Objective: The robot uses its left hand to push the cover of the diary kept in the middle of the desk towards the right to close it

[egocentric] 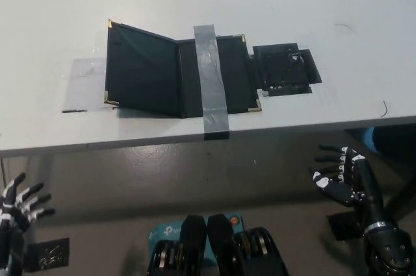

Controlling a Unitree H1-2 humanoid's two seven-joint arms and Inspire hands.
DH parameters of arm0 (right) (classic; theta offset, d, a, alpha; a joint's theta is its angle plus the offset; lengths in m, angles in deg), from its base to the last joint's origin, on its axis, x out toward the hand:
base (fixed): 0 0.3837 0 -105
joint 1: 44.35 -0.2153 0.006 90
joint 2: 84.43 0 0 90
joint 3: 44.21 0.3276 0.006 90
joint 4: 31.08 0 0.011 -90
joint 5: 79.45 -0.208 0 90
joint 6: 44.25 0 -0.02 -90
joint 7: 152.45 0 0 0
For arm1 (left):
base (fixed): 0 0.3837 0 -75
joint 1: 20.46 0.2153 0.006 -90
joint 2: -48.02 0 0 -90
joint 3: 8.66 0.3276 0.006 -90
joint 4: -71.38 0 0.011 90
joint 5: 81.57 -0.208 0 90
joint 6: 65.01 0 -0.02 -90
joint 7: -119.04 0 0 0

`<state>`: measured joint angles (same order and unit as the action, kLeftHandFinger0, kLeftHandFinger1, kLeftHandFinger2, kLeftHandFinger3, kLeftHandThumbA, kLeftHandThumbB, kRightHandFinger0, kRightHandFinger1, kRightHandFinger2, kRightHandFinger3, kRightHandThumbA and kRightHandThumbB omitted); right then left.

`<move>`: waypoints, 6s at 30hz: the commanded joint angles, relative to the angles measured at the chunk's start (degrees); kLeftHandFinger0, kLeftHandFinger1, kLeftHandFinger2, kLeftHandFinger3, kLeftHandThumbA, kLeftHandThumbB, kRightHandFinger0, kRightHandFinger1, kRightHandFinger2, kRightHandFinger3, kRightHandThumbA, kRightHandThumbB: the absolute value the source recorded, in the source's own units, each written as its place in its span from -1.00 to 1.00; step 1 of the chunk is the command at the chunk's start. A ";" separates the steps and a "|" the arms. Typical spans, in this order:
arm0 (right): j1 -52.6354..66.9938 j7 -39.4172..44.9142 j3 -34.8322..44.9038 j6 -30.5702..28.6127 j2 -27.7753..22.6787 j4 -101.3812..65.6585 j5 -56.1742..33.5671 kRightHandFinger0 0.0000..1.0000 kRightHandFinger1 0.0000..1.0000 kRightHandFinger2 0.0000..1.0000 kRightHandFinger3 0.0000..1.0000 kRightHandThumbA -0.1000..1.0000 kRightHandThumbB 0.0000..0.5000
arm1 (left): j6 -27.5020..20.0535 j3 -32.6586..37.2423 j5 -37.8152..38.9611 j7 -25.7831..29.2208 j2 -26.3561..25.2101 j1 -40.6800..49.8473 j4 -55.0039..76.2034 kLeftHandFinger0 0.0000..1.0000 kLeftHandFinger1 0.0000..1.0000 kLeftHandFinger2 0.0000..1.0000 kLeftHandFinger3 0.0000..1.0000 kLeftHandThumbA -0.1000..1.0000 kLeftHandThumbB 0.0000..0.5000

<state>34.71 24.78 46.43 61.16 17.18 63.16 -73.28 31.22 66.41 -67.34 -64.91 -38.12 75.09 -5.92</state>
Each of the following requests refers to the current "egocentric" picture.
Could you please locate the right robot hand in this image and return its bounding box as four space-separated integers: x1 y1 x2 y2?
311 144 387 229

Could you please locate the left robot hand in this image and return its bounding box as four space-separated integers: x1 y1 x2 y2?
0 172 56 234

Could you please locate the black diary with gold corners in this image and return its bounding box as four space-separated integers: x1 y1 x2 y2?
103 19 263 119

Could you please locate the black tape patch on desk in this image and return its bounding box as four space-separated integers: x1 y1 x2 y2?
248 42 323 97

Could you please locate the blue object under table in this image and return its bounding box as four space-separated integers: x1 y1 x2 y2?
358 127 380 154

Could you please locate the black table leg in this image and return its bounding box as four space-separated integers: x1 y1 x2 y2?
382 158 416 229

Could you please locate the clear plastic tape sheet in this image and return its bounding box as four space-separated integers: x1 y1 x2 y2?
61 57 109 114

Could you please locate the teal router box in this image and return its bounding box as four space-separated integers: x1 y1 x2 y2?
148 211 243 261

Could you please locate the grey duct tape strip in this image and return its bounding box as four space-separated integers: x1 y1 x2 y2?
193 24 232 142

